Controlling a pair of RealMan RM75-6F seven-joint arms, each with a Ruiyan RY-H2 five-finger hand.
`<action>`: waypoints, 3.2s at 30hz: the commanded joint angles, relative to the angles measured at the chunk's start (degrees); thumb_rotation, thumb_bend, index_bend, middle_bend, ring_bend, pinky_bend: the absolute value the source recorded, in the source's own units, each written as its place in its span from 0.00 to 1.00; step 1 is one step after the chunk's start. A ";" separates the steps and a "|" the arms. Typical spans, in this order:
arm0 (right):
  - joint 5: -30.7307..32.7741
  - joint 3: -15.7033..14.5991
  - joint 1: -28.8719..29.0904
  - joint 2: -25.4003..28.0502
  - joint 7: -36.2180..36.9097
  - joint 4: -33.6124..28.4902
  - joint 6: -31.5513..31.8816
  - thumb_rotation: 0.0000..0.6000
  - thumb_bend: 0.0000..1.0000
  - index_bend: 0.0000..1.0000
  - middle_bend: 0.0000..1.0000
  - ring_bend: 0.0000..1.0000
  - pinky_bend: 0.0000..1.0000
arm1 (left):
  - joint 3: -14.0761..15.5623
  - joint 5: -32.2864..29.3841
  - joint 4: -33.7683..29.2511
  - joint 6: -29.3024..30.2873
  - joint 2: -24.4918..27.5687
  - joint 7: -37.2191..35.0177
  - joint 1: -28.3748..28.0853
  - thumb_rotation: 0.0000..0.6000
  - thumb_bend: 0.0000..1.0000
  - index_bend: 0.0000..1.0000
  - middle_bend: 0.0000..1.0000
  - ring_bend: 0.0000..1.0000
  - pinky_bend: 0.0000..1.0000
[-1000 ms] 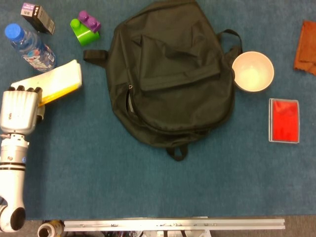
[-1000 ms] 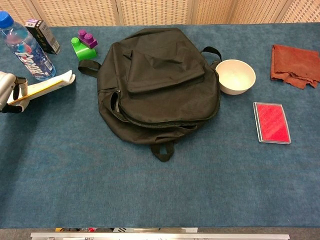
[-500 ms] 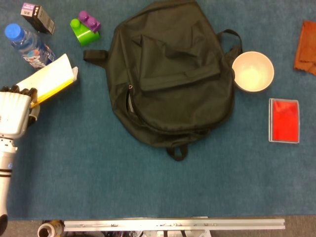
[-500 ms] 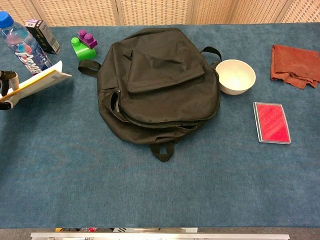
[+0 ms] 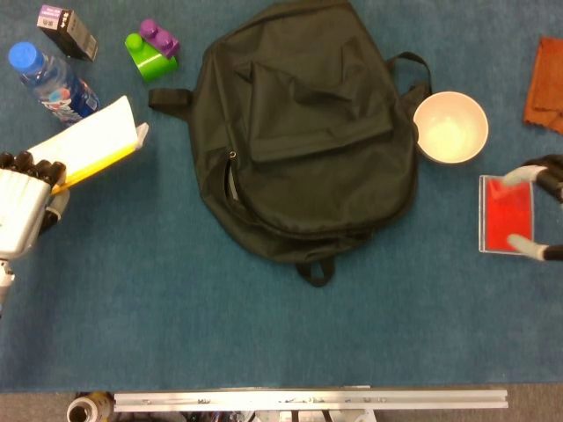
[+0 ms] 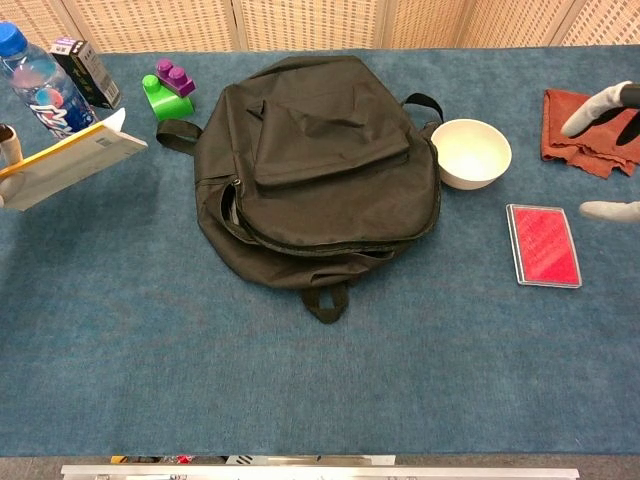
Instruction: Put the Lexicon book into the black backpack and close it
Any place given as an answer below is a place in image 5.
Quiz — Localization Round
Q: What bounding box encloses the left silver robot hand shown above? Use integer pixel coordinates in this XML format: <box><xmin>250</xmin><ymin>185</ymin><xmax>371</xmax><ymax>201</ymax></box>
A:
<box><xmin>0</xmin><ymin>150</ymin><xmax>71</xmax><ymax>260</ymax></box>

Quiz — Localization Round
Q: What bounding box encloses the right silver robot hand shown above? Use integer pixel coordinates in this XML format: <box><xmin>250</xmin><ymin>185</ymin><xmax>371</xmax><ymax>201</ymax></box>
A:
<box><xmin>502</xmin><ymin>154</ymin><xmax>563</xmax><ymax>263</ymax></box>

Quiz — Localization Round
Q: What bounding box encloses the yellow and white book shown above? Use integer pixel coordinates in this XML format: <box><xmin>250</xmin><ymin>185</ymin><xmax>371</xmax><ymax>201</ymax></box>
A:
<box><xmin>26</xmin><ymin>95</ymin><xmax>150</xmax><ymax>196</ymax></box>

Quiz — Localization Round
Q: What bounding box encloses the black backpack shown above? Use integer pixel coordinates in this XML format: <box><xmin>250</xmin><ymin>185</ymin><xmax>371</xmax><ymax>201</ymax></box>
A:
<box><xmin>148</xmin><ymin>1</ymin><xmax>434</xmax><ymax>288</ymax></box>

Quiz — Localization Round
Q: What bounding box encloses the clear case with red insert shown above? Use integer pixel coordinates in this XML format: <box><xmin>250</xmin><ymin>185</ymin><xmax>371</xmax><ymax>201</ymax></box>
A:
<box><xmin>478</xmin><ymin>174</ymin><xmax>537</xmax><ymax>255</ymax></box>

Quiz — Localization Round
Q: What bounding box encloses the rust brown cloth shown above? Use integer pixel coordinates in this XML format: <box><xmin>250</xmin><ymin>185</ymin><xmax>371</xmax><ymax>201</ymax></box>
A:
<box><xmin>522</xmin><ymin>36</ymin><xmax>563</xmax><ymax>135</ymax></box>

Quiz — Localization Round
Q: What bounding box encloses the white bowl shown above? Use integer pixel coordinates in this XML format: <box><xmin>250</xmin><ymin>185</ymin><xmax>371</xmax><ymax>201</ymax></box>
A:
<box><xmin>412</xmin><ymin>91</ymin><xmax>490</xmax><ymax>165</ymax></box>

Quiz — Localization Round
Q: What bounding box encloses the blue plastic drink bottle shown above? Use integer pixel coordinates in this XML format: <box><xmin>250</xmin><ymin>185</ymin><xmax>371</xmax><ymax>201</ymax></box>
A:
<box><xmin>8</xmin><ymin>41</ymin><xmax>101</xmax><ymax>128</ymax></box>

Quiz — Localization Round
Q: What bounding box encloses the black carton with purple end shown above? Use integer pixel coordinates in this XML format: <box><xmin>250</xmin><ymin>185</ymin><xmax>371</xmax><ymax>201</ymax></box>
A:
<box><xmin>36</xmin><ymin>4</ymin><xmax>99</xmax><ymax>62</ymax></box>

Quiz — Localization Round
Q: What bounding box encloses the green toy block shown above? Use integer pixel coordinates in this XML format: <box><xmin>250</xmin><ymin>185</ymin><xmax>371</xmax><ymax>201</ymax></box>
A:
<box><xmin>124</xmin><ymin>33</ymin><xmax>180</xmax><ymax>84</ymax></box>

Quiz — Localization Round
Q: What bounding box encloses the tape roll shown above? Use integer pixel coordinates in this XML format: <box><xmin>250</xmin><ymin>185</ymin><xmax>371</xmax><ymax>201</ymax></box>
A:
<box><xmin>66</xmin><ymin>392</ymin><xmax>115</xmax><ymax>422</ymax></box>

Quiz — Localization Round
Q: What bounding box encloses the purple toy block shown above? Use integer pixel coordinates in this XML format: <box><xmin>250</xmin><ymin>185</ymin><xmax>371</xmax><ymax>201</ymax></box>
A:
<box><xmin>139</xmin><ymin>18</ymin><xmax>181</xmax><ymax>59</ymax></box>

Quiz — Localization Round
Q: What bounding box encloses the blue felt table cover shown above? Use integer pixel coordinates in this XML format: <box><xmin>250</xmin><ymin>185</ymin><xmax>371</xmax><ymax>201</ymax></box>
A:
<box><xmin>0</xmin><ymin>0</ymin><xmax>563</xmax><ymax>393</ymax></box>

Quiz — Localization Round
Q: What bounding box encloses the aluminium profile rail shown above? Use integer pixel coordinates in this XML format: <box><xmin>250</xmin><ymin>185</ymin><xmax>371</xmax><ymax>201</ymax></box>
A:
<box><xmin>113</xmin><ymin>389</ymin><xmax>509</xmax><ymax>413</ymax></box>

